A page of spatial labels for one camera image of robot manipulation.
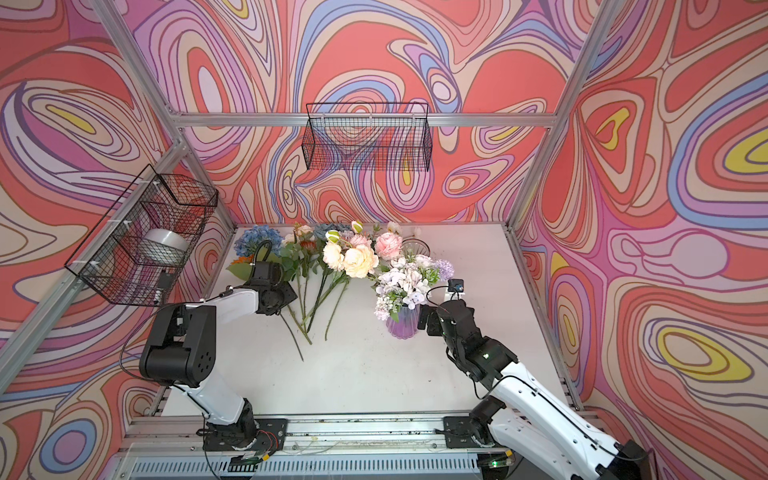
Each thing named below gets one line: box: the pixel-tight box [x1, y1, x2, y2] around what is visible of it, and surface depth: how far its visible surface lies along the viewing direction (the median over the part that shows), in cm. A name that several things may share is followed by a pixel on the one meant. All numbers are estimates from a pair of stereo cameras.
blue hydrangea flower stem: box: [233, 225, 284, 257], surface depth 107 cm
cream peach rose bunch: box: [323, 241, 380, 279], surface depth 65 cm
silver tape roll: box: [138, 228, 190, 266], surface depth 73 cm
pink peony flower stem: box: [350, 232, 402, 261], surface depth 74 cm
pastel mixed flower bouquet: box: [371, 251, 454, 322], surface depth 70 cm
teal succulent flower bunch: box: [313, 222, 352, 242], surface depth 104 cm
